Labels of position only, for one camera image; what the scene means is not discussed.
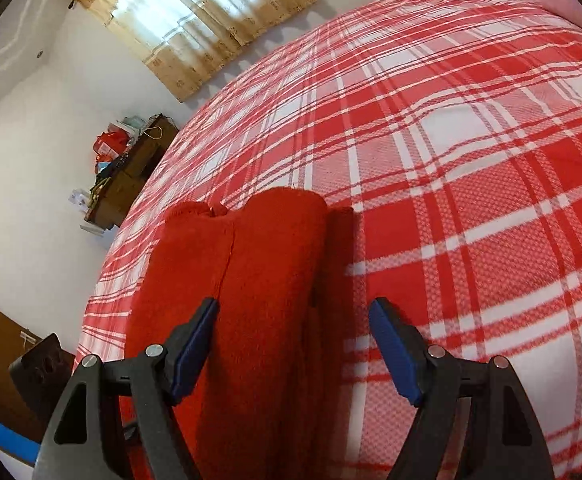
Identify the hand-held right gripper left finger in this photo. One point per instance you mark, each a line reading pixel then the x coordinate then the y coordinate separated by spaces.
pixel 193 355

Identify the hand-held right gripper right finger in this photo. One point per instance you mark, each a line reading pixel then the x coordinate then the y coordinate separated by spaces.
pixel 393 350

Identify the red knitted sweater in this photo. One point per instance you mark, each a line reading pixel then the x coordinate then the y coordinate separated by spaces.
pixel 266 280

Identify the brown wooden desk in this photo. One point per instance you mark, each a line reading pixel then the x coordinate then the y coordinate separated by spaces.
pixel 131 175

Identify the red plaid bed sheet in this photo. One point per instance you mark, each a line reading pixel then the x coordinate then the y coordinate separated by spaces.
pixel 471 170

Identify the red gift bag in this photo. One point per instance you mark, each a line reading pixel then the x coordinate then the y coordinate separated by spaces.
pixel 108 145

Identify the teal box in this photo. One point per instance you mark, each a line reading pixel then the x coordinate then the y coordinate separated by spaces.
pixel 131 124

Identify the beige patterned curtain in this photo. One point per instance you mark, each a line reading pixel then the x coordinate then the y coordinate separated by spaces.
pixel 201 20

